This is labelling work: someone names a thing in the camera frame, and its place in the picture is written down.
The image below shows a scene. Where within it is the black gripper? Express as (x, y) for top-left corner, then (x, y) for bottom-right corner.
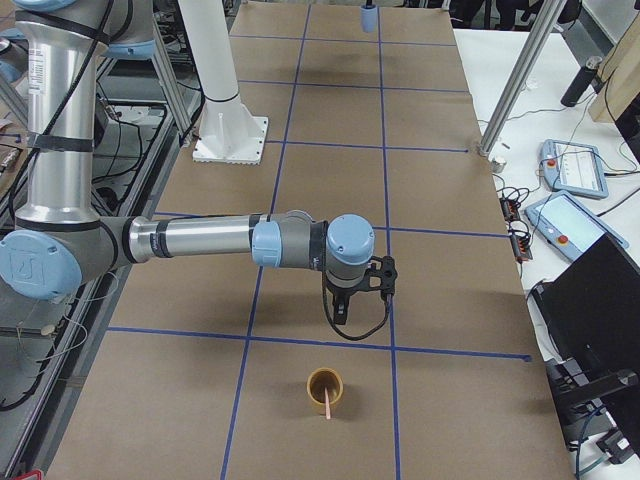
(326, 272), (371, 325)

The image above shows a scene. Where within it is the blue cup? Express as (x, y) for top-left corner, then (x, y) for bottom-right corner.
(360, 5), (378, 33)

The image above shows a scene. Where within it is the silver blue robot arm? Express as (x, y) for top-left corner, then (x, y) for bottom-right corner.
(1, 1), (376, 325)

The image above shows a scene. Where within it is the yellow cup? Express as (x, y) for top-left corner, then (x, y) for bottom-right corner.
(306, 367), (344, 418)

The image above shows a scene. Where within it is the pink chopstick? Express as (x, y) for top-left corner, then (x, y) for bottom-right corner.
(324, 387), (332, 420)

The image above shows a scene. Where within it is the small metal cylinder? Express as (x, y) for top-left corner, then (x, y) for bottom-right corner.
(490, 156), (506, 174)

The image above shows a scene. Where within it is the black bottle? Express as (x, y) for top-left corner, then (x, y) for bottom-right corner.
(560, 56), (603, 107)

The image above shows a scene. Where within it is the near teach pendant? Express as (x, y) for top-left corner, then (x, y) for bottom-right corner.
(525, 191), (629, 261)

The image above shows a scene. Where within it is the teach pendant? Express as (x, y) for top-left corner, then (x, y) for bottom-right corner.
(525, 191), (629, 261)
(540, 139), (609, 199)

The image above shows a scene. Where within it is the black monitor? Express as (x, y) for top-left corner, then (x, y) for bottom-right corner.
(531, 234), (639, 424)

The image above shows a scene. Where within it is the far teach pendant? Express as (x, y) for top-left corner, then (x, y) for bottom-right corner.
(540, 139), (609, 199)

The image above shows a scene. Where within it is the black camera cable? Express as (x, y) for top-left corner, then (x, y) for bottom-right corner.
(322, 284), (394, 341)

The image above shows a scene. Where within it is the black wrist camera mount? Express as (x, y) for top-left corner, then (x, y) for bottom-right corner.
(369, 255), (398, 301)

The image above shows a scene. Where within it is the aluminium frame post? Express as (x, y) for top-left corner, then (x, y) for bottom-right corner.
(478, 0), (566, 157)

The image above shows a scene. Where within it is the white pedestal column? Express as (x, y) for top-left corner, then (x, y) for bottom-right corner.
(179, 0), (269, 165)

